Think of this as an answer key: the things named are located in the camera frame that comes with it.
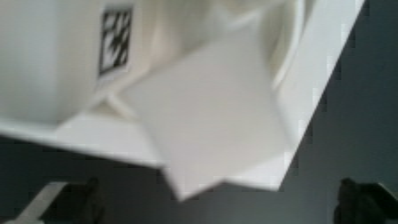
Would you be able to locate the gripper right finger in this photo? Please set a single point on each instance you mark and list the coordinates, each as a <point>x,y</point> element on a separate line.
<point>366,203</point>

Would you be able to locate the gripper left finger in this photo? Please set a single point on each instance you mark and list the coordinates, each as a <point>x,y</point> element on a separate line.
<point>66,204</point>

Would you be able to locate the white stool leg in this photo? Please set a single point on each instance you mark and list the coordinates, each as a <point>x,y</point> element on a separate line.
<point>208,112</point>
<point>64,53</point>

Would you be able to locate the white U-shaped fence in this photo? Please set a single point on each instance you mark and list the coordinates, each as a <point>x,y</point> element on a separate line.
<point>107,134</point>

